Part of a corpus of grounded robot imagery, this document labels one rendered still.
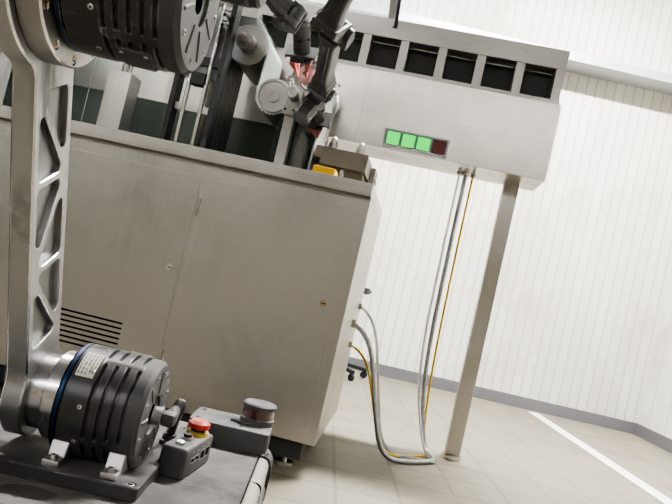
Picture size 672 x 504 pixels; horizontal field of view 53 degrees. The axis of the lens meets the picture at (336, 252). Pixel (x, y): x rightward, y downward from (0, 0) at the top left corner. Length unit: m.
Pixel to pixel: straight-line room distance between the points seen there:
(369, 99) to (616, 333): 3.11
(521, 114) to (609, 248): 2.64
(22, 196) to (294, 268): 1.21
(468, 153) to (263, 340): 1.12
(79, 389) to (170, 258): 1.15
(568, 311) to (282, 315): 3.35
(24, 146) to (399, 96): 1.97
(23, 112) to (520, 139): 2.08
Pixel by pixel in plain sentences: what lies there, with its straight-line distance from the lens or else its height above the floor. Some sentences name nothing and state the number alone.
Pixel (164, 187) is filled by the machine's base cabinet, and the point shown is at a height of 0.76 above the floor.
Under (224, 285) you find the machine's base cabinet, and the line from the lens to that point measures 2.07.
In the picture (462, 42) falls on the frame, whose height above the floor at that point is 1.61.
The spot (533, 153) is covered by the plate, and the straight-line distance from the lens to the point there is 2.69.
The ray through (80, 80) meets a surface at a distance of 2.96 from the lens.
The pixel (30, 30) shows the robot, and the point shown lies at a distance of 0.83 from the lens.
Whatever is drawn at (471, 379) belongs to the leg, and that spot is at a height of 0.33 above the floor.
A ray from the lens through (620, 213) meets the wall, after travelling 5.27.
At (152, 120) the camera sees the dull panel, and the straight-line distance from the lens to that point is 2.88.
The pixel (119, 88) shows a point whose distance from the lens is 2.66.
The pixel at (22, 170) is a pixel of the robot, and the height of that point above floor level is 0.64.
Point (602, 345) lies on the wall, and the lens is 5.22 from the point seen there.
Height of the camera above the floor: 0.60
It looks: 2 degrees up
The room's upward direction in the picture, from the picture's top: 13 degrees clockwise
